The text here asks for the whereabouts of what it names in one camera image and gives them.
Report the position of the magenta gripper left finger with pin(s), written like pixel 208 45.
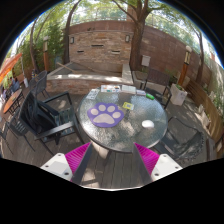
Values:
pixel 70 166

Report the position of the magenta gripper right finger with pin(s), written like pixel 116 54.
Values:
pixel 153 166

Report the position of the black mesh chair right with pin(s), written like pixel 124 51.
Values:
pixel 181 141

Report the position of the black metal chair left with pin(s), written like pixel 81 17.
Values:
pixel 46 123

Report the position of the black metal chair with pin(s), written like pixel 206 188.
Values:
pixel 157 84
pixel 46 123

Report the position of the round glass patio table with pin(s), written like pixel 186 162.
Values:
pixel 122 137

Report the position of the purple paw print mousepad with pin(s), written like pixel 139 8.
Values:
pixel 105 115

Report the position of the green marker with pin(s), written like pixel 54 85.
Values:
pixel 149 96

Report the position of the yellow sticky note pad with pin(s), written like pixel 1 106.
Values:
pixel 129 106

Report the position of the white square planter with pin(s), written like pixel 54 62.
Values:
pixel 178 95

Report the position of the wooden bench right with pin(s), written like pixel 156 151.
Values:
pixel 216 127

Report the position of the round wooden side table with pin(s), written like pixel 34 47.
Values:
pixel 13 102

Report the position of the black metal chair far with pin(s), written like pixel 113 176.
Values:
pixel 157 84

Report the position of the black chair far left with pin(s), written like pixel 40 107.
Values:
pixel 38 84

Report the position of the white booklet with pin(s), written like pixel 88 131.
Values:
pixel 128 89

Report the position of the white paper box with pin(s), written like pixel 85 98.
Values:
pixel 110 88

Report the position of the stone raised planter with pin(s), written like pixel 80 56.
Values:
pixel 65 78

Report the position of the large tree trunk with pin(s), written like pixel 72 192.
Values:
pixel 137 11

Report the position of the orange patio umbrella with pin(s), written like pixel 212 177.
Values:
pixel 8 65

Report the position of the wooden lamp post right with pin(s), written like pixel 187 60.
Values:
pixel 185 65

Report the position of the wooden lamp post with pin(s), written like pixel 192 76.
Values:
pixel 45 53
pixel 185 65

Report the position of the wooden lamp post left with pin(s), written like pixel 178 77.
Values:
pixel 45 53

